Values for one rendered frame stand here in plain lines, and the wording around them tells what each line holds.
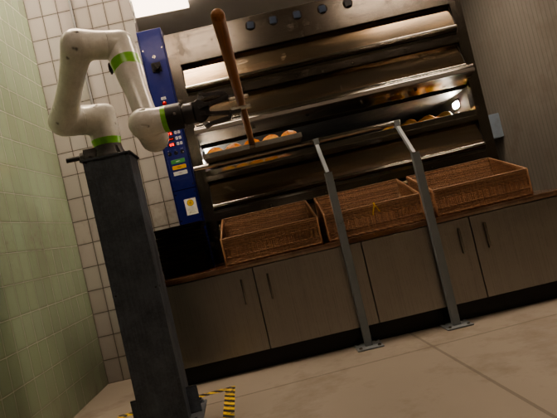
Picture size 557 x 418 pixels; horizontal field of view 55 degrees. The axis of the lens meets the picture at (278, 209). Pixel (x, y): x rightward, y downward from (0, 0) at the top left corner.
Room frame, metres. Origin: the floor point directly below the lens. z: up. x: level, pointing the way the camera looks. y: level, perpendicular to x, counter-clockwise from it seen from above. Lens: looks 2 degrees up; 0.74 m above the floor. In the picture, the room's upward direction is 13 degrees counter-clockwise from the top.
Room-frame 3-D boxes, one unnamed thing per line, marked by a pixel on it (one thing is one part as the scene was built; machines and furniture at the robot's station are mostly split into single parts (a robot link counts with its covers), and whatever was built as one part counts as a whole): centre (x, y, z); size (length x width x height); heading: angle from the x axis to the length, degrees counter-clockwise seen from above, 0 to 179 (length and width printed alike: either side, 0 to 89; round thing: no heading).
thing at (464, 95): (4.38, -0.40, 1.05); 2.10 x 1.91 x 2.10; 91
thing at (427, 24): (3.44, -0.49, 1.80); 1.79 x 0.11 x 0.19; 91
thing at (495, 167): (3.18, -1.12, 0.72); 0.56 x 0.49 x 0.28; 90
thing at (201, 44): (3.47, -0.49, 1.99); 1.80 x 0.08 x 0.21; 91
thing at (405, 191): (3.17, -0.51, 0.72); 0.56 x 0.49 x 0.28; 90
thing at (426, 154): (3.44, -0.49, 1.02); 1.79 x 0.11 x 0.19; 91
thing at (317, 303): (3.15, -0.39, 0.29); 2.42 x 0.56 x 0.58; 91
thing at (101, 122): (2.38, 0.69, 1.36); 0.16 x 0.13 x 0.19; 127
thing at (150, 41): (4.35, 0.57, 1.07); 1.93 x 0.16 x 2.15; 1
